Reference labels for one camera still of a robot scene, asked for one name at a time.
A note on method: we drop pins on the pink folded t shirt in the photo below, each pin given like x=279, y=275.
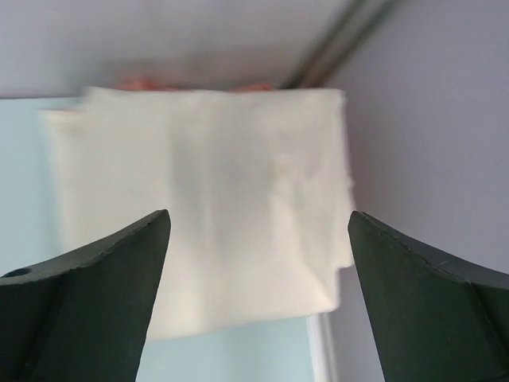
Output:
x=141, y=84

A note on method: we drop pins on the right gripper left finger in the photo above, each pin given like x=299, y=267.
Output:
x=84, y=315

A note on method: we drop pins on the cream white t shirt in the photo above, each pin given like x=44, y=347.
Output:
x=257, y=185

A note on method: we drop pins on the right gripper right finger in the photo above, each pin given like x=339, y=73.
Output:
x=434, y=316

